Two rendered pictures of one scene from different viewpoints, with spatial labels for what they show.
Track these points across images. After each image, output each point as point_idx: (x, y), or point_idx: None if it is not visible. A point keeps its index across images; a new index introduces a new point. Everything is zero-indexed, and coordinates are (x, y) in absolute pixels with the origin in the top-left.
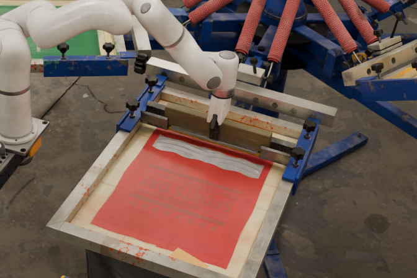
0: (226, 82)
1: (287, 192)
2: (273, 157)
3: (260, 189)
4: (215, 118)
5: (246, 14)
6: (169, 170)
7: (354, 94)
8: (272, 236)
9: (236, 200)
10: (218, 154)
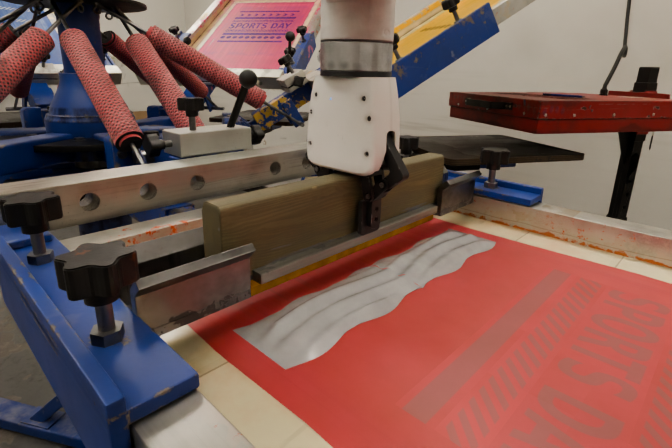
0: (394, 13)
1: (577, 211)
2: (457, 197)
3: (538, 248)
4: (391, 144)
5: (32, 136)
6: (460, 368)
7: None
8: None
9: (596, 283)
10: (402, 258)
